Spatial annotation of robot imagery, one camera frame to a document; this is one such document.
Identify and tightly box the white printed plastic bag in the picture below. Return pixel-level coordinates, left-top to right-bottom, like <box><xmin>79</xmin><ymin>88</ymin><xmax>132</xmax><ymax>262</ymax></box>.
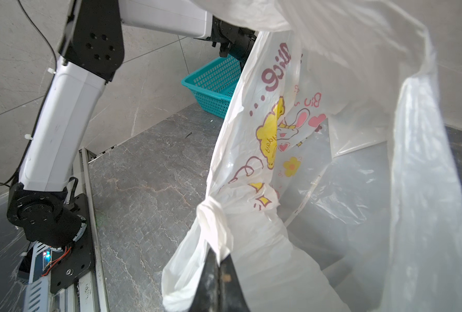
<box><xmin>161</xmin><ymin>1</ymin><xmax>462</xmax><ymax>311</ymax></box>

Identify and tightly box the teal plastic basket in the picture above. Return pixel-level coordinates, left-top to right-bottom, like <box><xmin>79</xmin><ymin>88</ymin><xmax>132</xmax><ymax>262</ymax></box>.
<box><xmin>181</xmin><ymin>56</ymin><xmax>241</xmax><ymax>118</ymax></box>

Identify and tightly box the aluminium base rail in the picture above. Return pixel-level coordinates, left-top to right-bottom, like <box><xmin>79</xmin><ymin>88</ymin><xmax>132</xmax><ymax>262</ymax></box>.
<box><xmin>0</xmin><ymin>147</ymin><xmax>111</xmax><ymax>312</ymax></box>

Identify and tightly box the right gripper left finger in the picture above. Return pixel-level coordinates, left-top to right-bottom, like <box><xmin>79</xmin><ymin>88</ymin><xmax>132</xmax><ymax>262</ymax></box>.
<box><xmin>189</xmin><ymin>248</ymin><xmax>220</xmax><ymax>312</ymax></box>

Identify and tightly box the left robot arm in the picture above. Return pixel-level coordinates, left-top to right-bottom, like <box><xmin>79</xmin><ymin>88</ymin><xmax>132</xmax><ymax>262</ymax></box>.
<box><xmin>7</xmin><ymin>0</ymin><xmax>256</xmax><ymax>249</ymax></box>

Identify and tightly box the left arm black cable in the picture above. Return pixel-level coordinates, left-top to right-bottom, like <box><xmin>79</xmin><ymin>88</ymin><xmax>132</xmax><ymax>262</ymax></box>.
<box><xmin>0</xmin><ymin>0</ymin><xmax>59</xmax><ymax>188</ymax></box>

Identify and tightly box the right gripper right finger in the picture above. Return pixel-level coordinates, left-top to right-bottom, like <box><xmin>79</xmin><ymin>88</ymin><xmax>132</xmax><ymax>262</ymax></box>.
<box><xmin>219</xmin><ymin>255</ymin><xmax>250</xmax><ymax>312</ymax></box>

